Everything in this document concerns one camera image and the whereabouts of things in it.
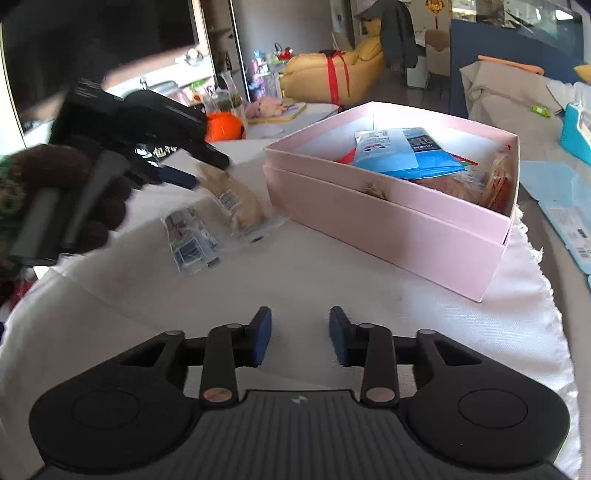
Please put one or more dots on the black television screen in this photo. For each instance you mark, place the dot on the black television screen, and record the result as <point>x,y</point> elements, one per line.
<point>49,44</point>

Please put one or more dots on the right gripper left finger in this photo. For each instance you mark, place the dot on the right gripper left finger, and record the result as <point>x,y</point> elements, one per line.
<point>137,407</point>

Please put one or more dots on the small cake red end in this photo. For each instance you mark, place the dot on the small cake red end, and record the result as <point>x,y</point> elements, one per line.
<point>498,184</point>

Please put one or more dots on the yellow beanbag chair red ribbon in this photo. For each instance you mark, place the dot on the yellow beanbag chair red ribbon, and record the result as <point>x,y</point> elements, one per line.
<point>342,78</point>

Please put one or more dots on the blue white snack bag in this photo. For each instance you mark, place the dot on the blue white snack bag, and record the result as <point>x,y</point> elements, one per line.
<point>412,140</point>

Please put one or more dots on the clear snack packet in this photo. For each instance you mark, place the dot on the clear snack packet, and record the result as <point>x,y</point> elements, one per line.
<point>192,244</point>

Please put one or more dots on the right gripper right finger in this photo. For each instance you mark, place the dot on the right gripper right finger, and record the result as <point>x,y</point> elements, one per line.
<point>461,406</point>

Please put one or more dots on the light blue cartoon mat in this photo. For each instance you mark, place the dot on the light blue cartoon mat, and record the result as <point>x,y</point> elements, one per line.
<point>564,198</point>

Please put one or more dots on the dark jacket on stand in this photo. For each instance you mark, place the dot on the dark jacket on stand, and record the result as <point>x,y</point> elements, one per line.
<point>397,33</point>

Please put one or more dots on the round bread packet with barcode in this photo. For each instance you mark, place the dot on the round bread packet with barcode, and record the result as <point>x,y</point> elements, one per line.
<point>250,218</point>

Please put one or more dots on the beige covered sofa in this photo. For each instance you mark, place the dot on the beige covered sofa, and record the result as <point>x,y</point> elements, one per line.
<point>524,103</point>

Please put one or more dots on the pink plush toy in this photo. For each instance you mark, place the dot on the pink plush toy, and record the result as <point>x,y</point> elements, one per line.
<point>265,107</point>

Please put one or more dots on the pink cardboard box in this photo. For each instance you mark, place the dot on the pink cardboard box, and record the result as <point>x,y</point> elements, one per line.
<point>452,242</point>

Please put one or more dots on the orange pumpkin bucket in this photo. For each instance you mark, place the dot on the orange pumpkin bucket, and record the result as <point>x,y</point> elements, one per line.
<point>223,126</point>

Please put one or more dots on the white tablecloth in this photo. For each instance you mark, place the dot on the white tablecloth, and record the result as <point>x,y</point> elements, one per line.
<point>90,308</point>

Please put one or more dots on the teal toy box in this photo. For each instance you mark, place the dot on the teal toy box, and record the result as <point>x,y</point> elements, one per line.
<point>575,135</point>

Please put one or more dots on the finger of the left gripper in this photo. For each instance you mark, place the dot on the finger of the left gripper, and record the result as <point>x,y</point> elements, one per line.
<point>208,154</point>
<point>176,177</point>

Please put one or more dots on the left hand dark glove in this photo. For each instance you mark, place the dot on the left hand dark glove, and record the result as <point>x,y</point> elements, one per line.
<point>64,170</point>

